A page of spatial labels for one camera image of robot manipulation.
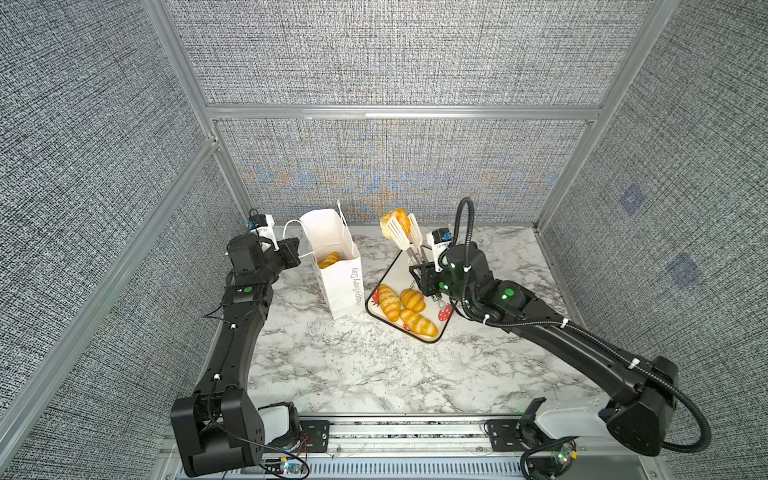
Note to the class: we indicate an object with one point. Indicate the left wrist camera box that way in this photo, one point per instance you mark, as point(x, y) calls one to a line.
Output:
point(263, 226)

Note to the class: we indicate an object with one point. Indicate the round knotted fake bread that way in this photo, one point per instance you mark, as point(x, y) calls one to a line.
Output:
point(402, 218)

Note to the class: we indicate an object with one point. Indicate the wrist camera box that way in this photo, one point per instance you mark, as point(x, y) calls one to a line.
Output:
point(263, 226)
point(439, 240)

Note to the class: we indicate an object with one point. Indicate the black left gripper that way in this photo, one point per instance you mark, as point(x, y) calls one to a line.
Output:
point(288, 251)

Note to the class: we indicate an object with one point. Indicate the white paper gift bag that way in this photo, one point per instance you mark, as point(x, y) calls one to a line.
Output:
point(326, 231)

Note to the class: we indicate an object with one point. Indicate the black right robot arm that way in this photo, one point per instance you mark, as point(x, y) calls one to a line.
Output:
point(642, 394)

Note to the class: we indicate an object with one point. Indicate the strawberry print rectangular tray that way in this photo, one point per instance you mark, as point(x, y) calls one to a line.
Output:
point(398, 278)

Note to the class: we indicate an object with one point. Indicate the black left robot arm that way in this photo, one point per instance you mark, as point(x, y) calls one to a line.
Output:
point(218, 428)

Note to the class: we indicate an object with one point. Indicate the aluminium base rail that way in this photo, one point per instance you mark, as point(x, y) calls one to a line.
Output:
point(431, 446)

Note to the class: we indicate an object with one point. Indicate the small fake croissant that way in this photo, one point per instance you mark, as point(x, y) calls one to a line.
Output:
point(413, 300)

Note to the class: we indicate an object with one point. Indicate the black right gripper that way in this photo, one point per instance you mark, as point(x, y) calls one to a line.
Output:
point(427, 280)

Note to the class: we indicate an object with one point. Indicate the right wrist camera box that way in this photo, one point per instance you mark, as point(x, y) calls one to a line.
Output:
point(439, 240)

